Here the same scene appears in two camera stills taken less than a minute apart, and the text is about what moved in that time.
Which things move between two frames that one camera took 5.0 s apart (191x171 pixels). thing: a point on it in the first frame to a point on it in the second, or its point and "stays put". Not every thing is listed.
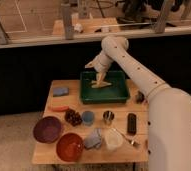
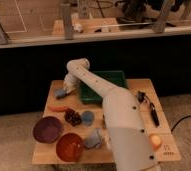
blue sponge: x=60 y=91 stays put
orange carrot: x=61 y=108 stays put
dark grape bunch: x=72 y=117 stays put
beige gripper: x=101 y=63 to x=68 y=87
